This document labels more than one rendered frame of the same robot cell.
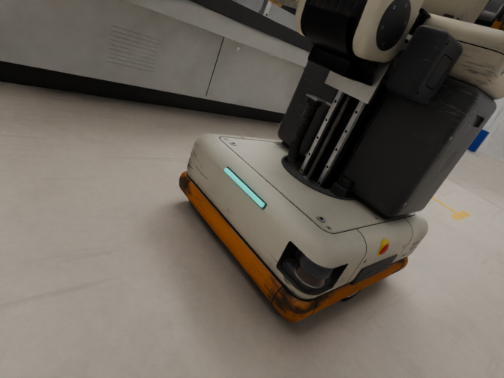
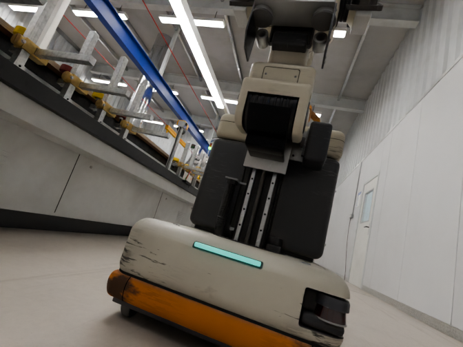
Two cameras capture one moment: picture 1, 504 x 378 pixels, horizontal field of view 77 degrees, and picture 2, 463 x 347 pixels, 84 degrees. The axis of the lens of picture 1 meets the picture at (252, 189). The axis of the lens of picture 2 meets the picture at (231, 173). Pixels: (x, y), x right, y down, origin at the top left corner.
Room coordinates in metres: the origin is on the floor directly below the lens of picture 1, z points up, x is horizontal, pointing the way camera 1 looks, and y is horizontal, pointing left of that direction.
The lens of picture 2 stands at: (0.17, 0.36, 0.31)
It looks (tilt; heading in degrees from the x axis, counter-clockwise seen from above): 13 degrees up; 334
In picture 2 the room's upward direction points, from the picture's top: 16 degrees clockwise
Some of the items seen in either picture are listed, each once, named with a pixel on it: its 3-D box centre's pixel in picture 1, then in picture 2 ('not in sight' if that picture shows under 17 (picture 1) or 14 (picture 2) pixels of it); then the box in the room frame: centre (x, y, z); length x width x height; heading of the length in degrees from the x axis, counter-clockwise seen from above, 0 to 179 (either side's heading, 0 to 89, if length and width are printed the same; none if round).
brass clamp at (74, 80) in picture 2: not in sight; (76, 82); (1.70, 0.64, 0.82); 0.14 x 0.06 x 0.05; 140
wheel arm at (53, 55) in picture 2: not in sight; (51, 55); (1.46, 0.72, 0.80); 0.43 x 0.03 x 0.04; 50
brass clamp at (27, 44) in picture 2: not in sight; (30, 49); (1.50, 0.80, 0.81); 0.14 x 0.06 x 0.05; 140
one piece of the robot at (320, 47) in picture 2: not in sight; (290, 29); (0.80, 0.00, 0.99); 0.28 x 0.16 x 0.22; 49
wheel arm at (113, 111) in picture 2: not in sight; (120, 112); (1.84, 0.40, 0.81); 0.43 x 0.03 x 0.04; 50
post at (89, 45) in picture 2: not in sight; (77, 69); (1.68, 0.66, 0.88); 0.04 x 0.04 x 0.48; 50
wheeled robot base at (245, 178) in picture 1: (304, 205); (240, 277); (1.02, -0.19, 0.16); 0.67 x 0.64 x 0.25; 139
